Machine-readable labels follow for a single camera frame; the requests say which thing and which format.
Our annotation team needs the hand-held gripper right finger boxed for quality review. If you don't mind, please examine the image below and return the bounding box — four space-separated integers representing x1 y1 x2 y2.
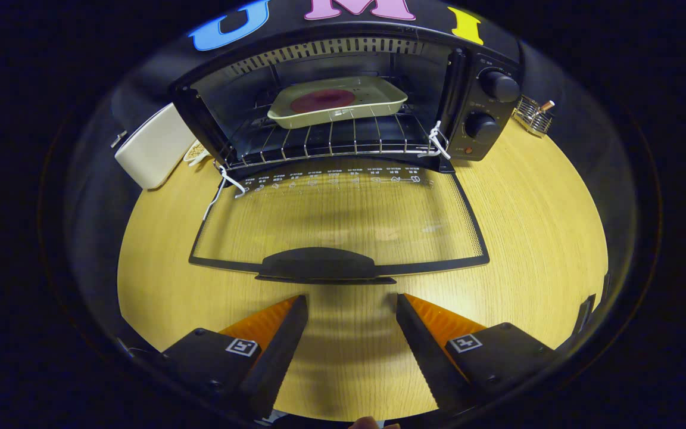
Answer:
395 293 560 415

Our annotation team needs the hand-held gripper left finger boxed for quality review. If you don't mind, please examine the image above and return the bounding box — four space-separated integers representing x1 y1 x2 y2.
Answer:
161 294 309 419

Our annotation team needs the black toaster oven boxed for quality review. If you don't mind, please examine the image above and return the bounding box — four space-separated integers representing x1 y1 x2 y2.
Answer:
169 23 522 285

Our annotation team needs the cream square tray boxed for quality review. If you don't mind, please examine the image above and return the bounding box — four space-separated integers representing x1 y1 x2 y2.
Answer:
267 76 409 130

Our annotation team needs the pink ham slice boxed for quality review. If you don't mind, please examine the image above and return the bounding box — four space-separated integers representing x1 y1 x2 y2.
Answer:
290 89 357 114

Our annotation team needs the white bread toaster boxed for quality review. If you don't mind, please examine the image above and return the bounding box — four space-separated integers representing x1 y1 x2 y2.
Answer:
114 102 196 191

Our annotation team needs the black chair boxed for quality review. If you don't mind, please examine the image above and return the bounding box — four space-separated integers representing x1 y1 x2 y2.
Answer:
569 271 612 340

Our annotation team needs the small dish of beans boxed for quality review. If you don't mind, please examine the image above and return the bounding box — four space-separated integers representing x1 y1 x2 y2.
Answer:
183 141 211 166

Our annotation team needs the white string loop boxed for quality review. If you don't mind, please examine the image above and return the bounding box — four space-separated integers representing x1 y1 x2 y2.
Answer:
203 164 247 221
419 121 452 160

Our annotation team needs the metal wire basket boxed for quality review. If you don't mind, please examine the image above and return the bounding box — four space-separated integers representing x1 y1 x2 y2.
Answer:
512 95 556 139

